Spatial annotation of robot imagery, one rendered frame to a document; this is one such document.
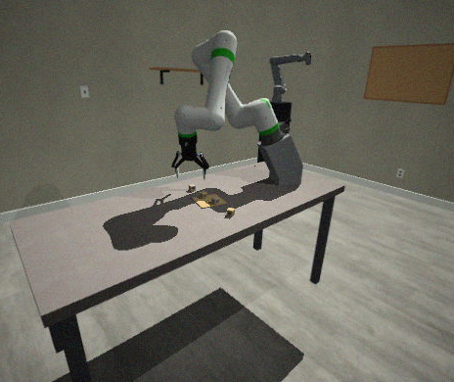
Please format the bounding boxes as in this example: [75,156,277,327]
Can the tan mat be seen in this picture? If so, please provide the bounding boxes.
[192,194,227,209]

